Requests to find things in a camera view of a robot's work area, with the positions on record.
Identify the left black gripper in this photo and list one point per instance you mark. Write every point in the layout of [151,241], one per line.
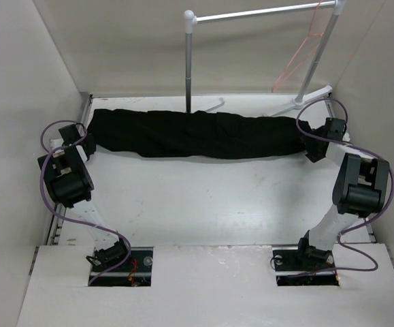
[90,142]

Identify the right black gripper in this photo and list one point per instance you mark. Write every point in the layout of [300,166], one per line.
[313,155]

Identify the black trousers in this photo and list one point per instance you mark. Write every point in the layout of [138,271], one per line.
[220,135]

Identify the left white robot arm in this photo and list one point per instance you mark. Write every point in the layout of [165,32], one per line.
[64,178]

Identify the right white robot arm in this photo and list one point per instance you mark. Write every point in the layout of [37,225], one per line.
[360,190]

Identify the white clothes rack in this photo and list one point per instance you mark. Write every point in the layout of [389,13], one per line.
[302,98]

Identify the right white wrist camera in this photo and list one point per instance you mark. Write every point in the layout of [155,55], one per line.
[346,137]

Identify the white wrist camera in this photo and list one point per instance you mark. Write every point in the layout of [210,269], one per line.
[346,137]
[56,143]

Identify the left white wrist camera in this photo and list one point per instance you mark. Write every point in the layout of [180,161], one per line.
[56,143]

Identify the pink wire hanger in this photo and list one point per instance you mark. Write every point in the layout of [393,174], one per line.
[305,50]

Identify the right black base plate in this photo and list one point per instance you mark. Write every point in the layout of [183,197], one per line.
[292,271]

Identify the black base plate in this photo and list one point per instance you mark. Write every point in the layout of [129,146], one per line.
[292,271]
[135,272]

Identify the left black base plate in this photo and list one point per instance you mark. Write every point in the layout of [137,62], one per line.
[135,272]

